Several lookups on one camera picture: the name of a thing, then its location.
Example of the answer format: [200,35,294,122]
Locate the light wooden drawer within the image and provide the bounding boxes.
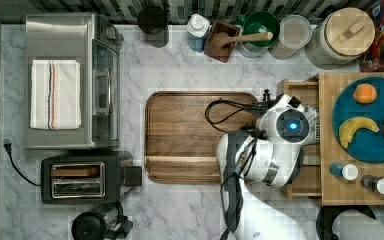
[277,79,322,203]

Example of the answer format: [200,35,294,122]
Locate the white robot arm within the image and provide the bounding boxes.
[217,94,320,240]

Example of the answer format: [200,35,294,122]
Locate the dark wooden cutting board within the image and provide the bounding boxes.
[145,91,256,184]

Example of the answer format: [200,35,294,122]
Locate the dark wooden utensil holder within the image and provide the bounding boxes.
[204,19,240,63]

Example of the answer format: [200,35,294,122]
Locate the wooden spoon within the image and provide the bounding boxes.
[212,32,273,48]

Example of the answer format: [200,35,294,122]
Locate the blue bottle white cap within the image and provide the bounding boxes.
[186,14,210,52]

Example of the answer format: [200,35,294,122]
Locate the black cup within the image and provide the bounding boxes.
[137,6,169,48]

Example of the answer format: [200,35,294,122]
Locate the green bowl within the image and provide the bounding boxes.
[237,11,281,58]

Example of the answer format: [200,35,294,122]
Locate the black two-slot toaster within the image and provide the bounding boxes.
[41,150,142,205]

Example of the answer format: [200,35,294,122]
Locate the stainless steel toaster oven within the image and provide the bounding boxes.
[25,13,123,149]

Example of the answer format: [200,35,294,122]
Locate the black coffee kettle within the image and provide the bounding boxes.
[71,202,133,240]

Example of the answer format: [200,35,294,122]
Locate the clear container white lid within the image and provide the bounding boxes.
[269,15,312,60]

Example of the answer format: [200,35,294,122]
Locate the white striped folded towel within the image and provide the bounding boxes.
[29,60,82,130]

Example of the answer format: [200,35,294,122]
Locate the yellow banana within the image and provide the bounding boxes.
[339,116,380,148]

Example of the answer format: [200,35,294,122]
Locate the wooden butcher block cabinet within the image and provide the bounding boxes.
[313,73,384,206]

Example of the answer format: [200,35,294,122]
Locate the blue shaker white cap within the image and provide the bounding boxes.
[329,162,359,181]

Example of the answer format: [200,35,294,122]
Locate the glass jar wooden lid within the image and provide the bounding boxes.
[305,7,375,70]

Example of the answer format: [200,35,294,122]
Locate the paper towel roll holder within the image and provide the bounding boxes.
[316,205,384,240]

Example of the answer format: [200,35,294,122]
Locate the orange fruit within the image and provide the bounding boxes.
[353,83,377,104]

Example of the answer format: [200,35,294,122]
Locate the dark shaker white cap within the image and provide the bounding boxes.
[361,175,384,195]

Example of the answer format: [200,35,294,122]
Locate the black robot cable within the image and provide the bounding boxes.
[204,98,274,133]

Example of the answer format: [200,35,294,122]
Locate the black power cord plug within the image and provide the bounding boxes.
[2,139,42,187]

